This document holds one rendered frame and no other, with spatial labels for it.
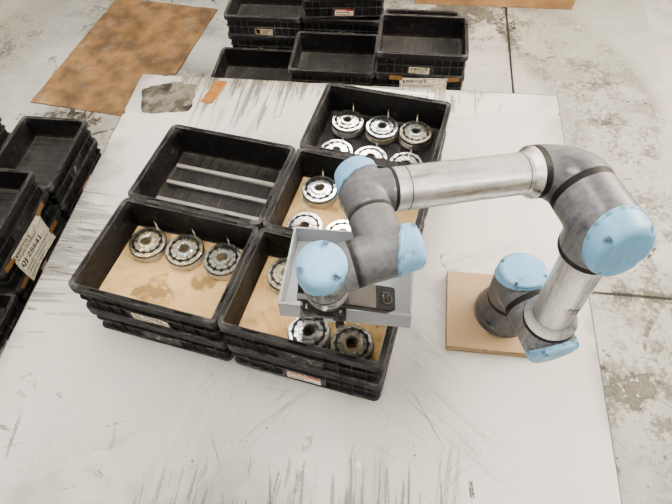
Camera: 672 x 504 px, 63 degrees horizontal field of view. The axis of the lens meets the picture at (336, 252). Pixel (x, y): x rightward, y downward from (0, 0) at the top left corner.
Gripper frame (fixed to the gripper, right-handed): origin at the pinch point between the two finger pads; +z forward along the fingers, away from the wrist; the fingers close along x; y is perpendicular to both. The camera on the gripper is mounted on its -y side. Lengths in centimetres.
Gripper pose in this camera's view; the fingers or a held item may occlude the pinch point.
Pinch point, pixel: (344, 313)
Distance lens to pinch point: 111.5
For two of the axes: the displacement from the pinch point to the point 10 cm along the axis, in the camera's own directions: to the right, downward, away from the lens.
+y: -10.0, -0.3, 0.6
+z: 0.5, 3.0, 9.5
